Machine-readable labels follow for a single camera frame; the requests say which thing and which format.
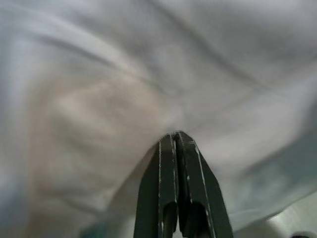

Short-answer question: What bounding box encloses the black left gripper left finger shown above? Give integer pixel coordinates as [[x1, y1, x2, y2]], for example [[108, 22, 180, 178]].
[[133, 133, 179, 238]]

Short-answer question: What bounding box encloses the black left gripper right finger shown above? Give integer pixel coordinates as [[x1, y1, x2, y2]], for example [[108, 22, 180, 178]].
[[174, 130, 235, 238]]

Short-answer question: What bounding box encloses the cream cartoon print quilt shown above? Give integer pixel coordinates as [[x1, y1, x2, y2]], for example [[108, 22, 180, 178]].
[[0, 0, 317, 238]]

